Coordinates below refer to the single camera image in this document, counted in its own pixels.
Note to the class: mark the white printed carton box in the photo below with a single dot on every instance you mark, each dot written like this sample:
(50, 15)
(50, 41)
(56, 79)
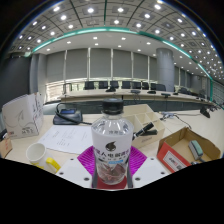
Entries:
(21, 115)

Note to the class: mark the long curved conference desk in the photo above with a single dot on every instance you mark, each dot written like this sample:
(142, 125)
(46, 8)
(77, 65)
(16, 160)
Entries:
(93, 96)

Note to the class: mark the black desk microphone unit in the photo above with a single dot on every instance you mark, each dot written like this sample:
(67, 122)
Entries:
(204, 112)

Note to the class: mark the row of black office chairs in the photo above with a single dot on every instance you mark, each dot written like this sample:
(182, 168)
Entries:
(115, 84)

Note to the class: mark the white printed paper sheet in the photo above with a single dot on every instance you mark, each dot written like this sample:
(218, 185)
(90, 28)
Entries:
(66, 138)

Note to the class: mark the clear black-capped water bottle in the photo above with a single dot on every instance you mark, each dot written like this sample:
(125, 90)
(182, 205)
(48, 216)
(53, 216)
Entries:
(112, 140)

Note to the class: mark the black marker in organiser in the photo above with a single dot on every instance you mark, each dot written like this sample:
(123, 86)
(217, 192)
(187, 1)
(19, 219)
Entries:
(145, 129)

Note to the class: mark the grey-green whiteboard eraser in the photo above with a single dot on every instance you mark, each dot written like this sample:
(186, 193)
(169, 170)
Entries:
(195, 149)

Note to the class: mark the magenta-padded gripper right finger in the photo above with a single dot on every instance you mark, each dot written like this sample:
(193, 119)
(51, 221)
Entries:
(148, 168)

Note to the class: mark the open red-sided cardboard box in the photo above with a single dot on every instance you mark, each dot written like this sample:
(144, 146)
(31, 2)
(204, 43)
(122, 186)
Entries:
(176, 146)

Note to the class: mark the round ceiling lights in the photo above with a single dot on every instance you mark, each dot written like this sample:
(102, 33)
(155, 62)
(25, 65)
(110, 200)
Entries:
(90, 10)

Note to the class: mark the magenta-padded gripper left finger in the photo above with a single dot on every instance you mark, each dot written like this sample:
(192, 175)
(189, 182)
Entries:
(75, 168)

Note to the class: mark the beige divided organiser box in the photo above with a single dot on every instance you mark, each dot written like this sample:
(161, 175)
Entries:
(146, 118)

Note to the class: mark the flat round red coaster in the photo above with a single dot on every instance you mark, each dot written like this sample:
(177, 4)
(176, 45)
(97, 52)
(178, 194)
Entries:
(111, 187)

